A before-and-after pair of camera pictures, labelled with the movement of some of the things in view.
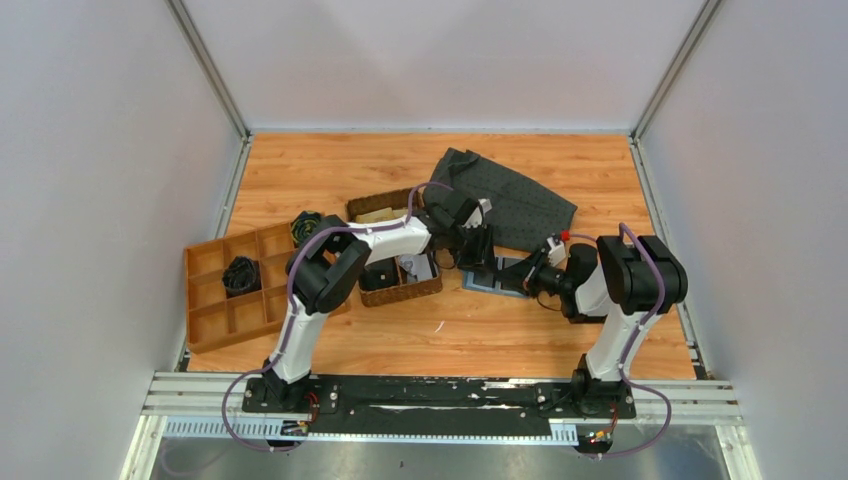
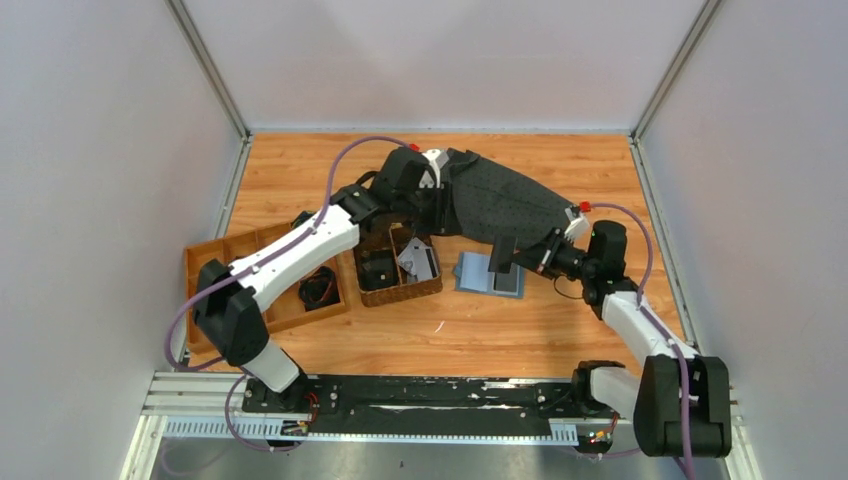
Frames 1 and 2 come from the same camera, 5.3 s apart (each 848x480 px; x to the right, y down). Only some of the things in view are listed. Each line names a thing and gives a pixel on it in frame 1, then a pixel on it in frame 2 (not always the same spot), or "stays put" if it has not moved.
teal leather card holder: x=486 y=284 stays put
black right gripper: x=521 y=277 to x=546 y=261
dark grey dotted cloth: x=523 y=216 stays put
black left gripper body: x=457 y=236 to x=427 y=212
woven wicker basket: x=401 y=278 stays put
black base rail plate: x=434 y=407 stays put
